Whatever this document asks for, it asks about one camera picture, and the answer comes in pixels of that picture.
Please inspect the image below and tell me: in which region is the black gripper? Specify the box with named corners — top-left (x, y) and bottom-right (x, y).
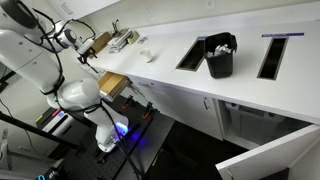
top-left (76, 46), bottom-right (99, 65)

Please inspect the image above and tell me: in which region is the wooden drawer with white front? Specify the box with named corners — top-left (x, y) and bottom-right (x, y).
top-left (97, 70), bottom-right (130, 103)

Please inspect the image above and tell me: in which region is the black landfill trash bin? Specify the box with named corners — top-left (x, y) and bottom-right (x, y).
top-left (203, 31), bottom-right (238, 80)

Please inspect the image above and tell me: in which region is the grey waste bin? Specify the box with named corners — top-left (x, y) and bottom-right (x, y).
top-left (225, 101), bottom-right (288, 148)

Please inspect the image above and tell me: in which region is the open white cabinet door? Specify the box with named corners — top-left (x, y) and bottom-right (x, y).
top-left (215, 123), bottom-right (320, 180)

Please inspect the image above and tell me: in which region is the brown cardboard box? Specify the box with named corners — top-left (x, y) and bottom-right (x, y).
top-left (87, 30), bottom-right (113, 58)

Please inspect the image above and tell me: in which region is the black controller box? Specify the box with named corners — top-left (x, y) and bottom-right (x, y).
top-left (35, 107), bottom-right (73, 134)

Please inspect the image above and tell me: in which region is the black stand bar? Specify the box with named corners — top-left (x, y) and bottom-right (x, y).
top-left (0, 111), bottom-right (79, 150)

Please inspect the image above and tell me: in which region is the black mounting board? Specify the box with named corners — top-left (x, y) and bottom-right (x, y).
top-left (63, 89), bottom-right (176, 180)

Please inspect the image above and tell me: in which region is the closed white cabinet door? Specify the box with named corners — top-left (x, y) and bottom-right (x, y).
top-left (156, 83), bottom-right (224, 141)

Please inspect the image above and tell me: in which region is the black device with blue light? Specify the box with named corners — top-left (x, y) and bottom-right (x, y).
top-left (34, 168), bottom-right (66, 180)

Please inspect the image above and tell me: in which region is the white wall cabinet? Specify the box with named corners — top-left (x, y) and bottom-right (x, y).
top-left (46, 0), bottom-right (121, 22)

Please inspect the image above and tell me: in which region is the black clamp with red handle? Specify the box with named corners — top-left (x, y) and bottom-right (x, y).
top-left (141, 101), bottom-right (154, 120)
top-left (121, 94), bottom-right (134, 111)

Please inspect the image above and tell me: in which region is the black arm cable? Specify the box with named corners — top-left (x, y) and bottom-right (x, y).
top-left (16, 0), bottom-right (143, 180)

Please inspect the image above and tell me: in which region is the closed white drawer with handle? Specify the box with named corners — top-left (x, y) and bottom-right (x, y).
top-left (128, 75), bottom-right (161, 111)

